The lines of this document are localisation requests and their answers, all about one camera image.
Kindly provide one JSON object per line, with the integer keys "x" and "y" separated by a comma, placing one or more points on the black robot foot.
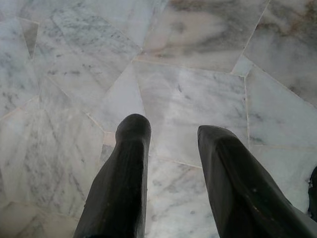
{"x": 313, "y": 191}

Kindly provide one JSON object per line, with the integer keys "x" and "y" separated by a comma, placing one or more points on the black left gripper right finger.
{"x": 242, "y": 193}

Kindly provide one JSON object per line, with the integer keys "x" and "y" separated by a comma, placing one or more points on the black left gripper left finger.
{"x": 121, "y": 188}

